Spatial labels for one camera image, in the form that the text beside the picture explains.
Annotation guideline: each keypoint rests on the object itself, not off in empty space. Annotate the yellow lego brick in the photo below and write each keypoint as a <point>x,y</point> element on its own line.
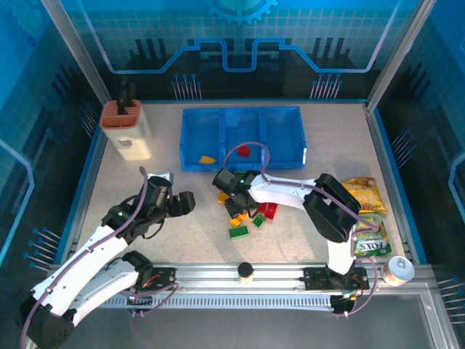
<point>222,197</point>
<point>238,220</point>

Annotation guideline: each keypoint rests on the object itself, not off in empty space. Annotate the small green lego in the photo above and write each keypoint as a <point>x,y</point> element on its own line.
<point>258,221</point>

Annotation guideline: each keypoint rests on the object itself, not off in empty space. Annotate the long green lego brick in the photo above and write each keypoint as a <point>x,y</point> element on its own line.
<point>239,232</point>

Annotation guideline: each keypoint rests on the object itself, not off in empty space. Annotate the red lego brick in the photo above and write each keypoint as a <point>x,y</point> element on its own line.
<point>269,211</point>

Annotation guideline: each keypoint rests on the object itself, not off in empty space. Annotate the small red lego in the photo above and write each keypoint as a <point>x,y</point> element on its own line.
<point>244,151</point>

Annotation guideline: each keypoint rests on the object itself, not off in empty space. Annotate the yellow wedge lego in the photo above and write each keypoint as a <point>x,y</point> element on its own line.
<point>206,160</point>

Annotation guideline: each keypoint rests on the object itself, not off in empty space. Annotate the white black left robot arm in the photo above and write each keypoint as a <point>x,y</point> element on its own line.
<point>83,251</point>

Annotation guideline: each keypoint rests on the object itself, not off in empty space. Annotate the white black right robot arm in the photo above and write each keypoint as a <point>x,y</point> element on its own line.
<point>279,191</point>

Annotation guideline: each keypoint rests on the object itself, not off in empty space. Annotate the white knife block terracotta top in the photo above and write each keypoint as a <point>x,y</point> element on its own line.
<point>134,141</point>

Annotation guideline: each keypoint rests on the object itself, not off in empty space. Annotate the blue three-compartment bin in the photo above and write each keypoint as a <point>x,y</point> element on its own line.
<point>279,127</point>

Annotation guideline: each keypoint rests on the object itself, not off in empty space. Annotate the yellow snack bag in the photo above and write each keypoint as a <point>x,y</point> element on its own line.
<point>365,192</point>

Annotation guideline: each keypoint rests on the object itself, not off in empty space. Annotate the green candy bag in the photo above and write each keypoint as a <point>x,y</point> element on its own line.
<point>374,240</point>

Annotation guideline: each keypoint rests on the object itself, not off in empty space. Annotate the metal drink can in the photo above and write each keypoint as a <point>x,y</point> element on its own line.
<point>397,270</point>

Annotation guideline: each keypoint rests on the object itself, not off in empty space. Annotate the black knob on rail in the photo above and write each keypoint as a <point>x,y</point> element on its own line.
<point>245,270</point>

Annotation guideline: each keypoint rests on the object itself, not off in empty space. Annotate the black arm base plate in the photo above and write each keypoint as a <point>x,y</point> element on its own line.
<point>165,278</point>
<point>316,279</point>

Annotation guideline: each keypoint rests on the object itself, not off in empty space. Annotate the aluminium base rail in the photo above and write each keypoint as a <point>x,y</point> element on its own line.
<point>207,277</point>

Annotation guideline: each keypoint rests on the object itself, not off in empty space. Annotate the aluminium side rail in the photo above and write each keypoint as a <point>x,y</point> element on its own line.
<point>392,174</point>

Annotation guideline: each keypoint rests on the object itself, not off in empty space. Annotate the aluminium frame post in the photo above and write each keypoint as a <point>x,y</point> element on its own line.
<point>78,54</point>
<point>399,54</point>

